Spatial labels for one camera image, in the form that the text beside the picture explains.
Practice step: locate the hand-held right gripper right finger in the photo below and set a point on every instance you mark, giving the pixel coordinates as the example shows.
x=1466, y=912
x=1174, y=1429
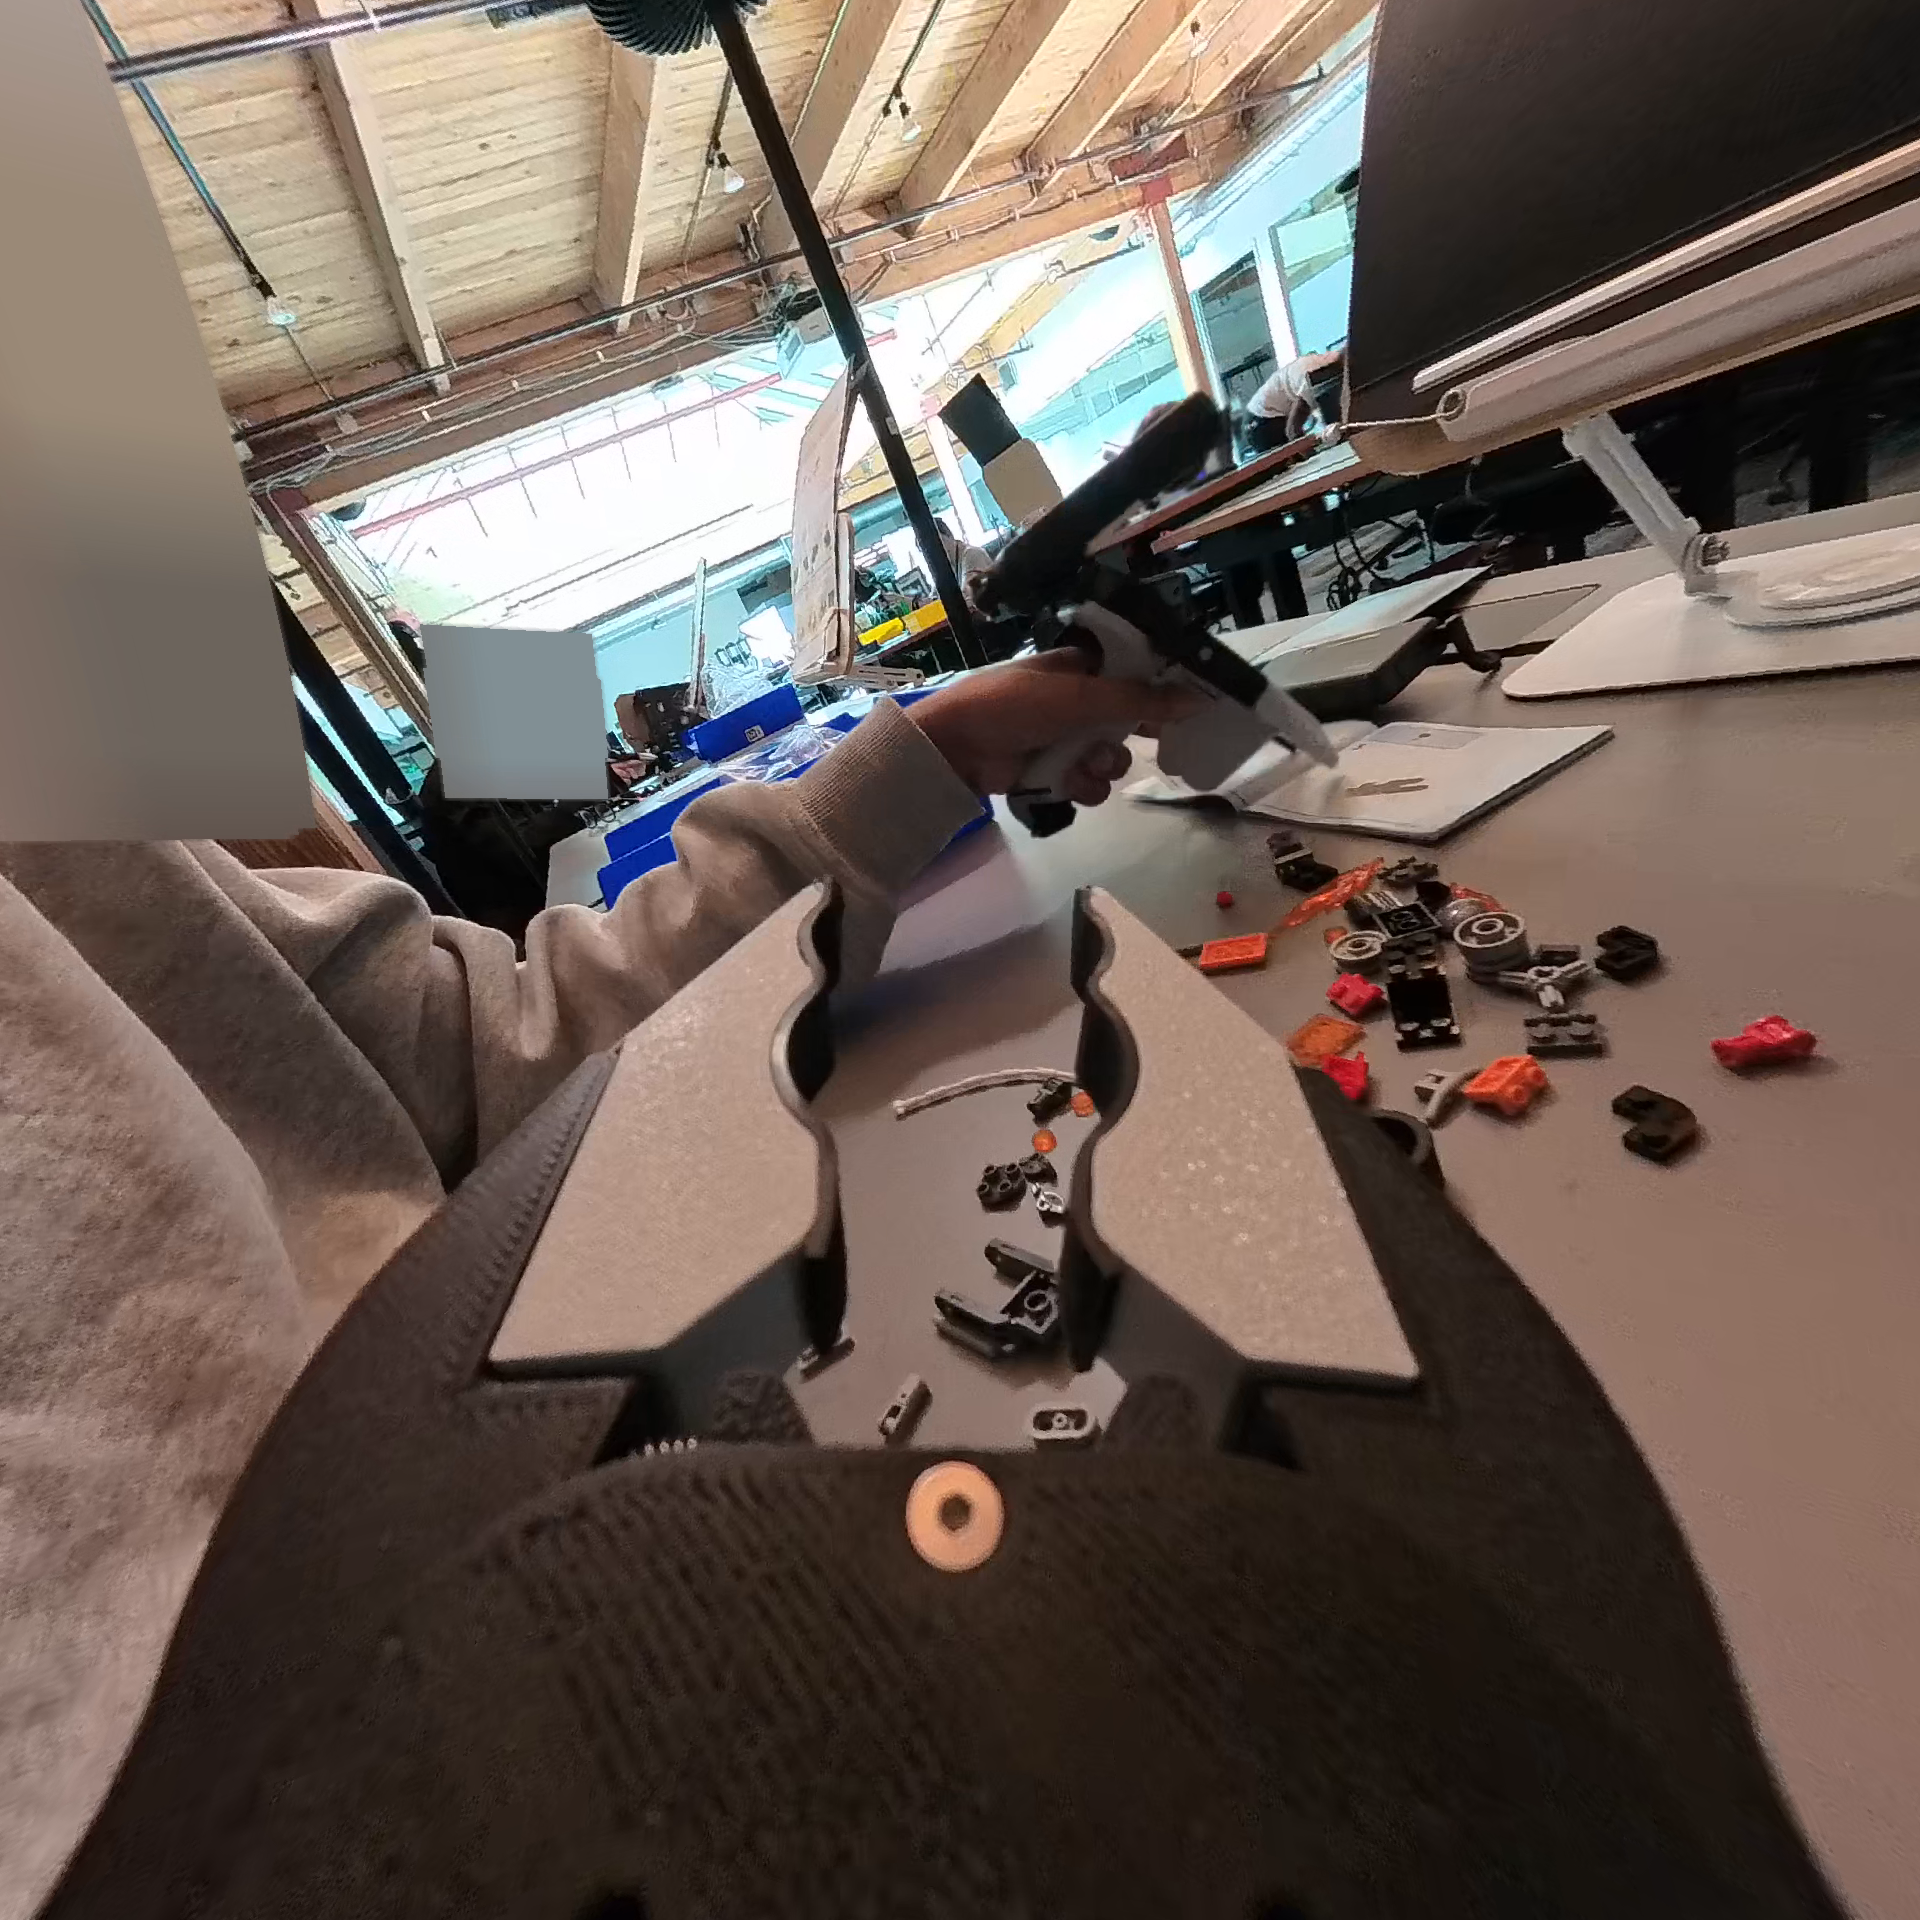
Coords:
x=1243, y=1200

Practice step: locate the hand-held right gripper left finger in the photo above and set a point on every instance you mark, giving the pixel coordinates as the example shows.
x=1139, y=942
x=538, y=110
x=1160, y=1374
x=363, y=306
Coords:
x=660, y=1200

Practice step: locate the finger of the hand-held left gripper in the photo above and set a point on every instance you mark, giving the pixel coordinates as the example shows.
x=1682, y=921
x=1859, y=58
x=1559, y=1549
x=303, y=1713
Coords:
x=1224, y=750
x=1276, y=714

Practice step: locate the lego instruction booklet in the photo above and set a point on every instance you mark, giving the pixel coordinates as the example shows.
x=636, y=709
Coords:
x=1441, y=779

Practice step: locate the pile of lego pieces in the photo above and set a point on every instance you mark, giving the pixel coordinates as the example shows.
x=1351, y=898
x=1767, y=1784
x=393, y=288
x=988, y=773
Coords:
x=1417, y=1003

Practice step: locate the person's left forearm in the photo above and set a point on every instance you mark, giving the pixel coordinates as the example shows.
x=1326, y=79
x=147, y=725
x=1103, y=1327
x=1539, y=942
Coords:
x=750, y=856

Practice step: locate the person's left hand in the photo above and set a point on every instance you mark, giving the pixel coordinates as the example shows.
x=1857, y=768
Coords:
x=1004, y=728

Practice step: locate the cardboard box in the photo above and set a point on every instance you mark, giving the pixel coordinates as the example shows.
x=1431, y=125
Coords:
x=1024, y=483

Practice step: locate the long wooden desk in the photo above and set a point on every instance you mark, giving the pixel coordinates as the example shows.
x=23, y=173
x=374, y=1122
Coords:
x=1276, y=488

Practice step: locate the leaning cardboard sheet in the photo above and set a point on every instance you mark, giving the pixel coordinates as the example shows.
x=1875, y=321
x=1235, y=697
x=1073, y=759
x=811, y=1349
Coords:
x=818, y=525

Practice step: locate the black stand pole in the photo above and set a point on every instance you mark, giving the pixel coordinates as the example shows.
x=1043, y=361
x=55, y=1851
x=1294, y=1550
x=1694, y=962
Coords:
x=840, y=299

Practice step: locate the blue plastic bin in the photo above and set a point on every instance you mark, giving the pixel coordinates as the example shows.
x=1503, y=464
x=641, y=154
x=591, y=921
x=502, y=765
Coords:
x=638, y=870
x=720, y=734

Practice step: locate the white monitor stand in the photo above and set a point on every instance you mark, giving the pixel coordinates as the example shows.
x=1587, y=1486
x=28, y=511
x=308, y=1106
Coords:
x=1723, y=630

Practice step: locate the person's grey sweatshirt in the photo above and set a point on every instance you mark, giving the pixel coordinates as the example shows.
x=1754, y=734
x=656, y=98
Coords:
x=182, y=1125

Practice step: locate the black metal stand leg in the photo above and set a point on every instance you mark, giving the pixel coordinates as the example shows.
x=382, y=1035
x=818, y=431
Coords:
x=353, y=750

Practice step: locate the black computer monitor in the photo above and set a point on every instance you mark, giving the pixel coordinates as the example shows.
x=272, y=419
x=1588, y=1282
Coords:
x=1576, y=150

